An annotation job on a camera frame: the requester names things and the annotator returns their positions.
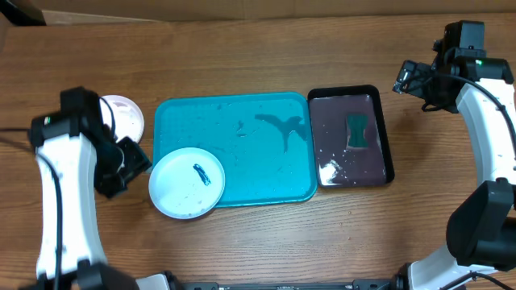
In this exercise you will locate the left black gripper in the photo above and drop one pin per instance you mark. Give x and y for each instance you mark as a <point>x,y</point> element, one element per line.
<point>139,161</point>

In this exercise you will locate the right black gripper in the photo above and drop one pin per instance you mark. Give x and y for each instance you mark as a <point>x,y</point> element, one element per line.
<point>414,88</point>

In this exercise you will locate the pink white plate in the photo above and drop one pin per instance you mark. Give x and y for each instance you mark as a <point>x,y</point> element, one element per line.
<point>128,118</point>

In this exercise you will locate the light blue plate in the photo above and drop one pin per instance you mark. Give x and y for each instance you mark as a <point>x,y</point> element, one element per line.
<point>186,183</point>

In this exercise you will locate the green sponge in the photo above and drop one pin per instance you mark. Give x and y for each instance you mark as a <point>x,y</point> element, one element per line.
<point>357,124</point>

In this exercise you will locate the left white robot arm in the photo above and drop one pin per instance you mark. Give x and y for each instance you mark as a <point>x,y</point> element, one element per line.
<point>78,157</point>

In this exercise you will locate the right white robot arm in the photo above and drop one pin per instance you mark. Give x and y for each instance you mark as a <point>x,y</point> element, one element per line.
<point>480,235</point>

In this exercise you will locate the black rectangular tray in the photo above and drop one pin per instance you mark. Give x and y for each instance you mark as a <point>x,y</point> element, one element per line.
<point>337,164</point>

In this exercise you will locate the teal plastic tray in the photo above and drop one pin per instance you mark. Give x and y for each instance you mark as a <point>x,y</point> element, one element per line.
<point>263,141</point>

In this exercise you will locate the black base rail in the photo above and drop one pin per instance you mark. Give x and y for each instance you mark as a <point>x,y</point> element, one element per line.
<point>282,286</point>

